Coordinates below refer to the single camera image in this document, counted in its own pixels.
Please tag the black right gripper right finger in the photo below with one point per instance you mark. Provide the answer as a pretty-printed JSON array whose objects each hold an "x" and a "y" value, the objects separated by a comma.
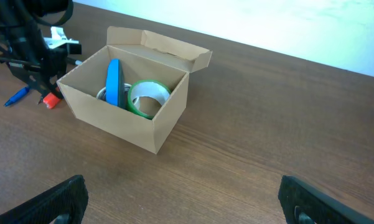
[{"x": 303, "y": 203}]

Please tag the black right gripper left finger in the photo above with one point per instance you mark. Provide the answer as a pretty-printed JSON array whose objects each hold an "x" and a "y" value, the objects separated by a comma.
[{"x": 63, "y": 203}]

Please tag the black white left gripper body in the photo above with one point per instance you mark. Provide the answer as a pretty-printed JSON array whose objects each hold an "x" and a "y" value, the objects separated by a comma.
[{"x": 35, "y": 59}]

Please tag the blue ballpoint pen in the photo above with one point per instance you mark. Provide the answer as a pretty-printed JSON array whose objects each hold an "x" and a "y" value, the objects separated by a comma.
[{"x": 18, "y": 96}]

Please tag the orange black stapler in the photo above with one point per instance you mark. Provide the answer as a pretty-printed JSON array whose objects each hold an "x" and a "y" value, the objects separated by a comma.
[{"x": 48, "y": 99}]

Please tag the white tape roll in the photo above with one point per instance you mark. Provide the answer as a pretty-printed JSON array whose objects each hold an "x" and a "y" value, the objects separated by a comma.
[{"x": 101, "y": 95}]

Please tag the blue plastic case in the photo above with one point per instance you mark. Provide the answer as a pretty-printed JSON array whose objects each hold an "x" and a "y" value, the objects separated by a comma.
[{"x": 115, "y": 89}]

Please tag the green tape roll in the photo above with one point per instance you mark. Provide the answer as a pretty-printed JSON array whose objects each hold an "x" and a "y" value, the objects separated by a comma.
[{"x": 146, "y": 88}]

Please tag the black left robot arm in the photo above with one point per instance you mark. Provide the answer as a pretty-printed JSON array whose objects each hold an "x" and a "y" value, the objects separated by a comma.
[{"x": 29, "y": 14}]

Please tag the black silver marker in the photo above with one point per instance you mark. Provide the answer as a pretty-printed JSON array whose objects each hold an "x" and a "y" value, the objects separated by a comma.
[{"x": 73, "y": 61}]

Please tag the brown cardboard box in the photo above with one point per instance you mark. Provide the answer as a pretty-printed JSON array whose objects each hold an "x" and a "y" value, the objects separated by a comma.
[{"x": 144, "y": 56}]

